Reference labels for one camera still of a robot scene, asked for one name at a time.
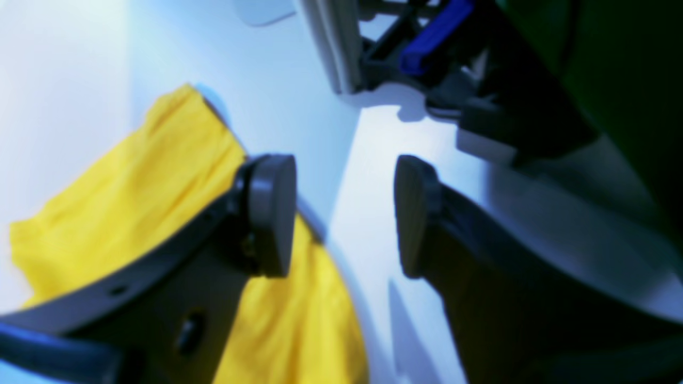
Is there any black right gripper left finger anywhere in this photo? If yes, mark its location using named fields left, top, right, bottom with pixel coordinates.
left=2, top=155, right=297, bottom=383

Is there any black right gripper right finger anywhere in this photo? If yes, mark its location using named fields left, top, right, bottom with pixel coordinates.
left=394, top=155, right=681, bottom=383

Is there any orange yellow t-shirt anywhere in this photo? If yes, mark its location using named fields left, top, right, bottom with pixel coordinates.
left=9, top=85, right=369, bottom=383

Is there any blue black clutter bin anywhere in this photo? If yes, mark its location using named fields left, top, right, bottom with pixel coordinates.
left=299, top=0, right=598, bottom=166

